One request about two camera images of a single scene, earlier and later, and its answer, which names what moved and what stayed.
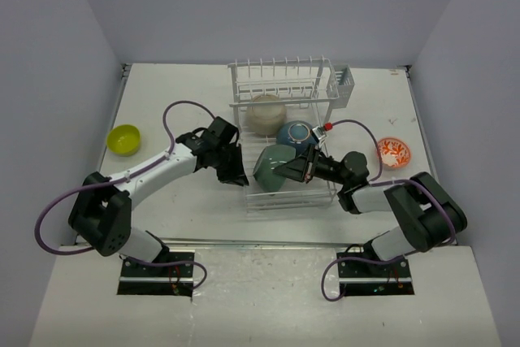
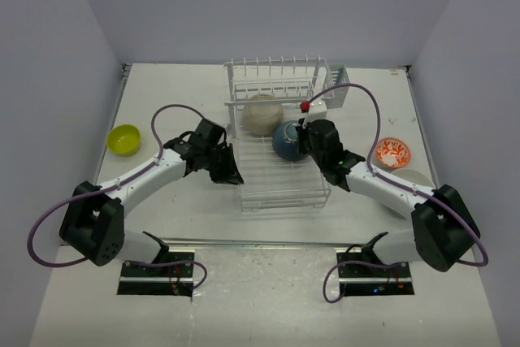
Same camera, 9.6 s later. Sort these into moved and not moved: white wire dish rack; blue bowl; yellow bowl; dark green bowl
Moved: dark green bowl
Not moved: yellow bowl; white wire dish rack; blue bowl
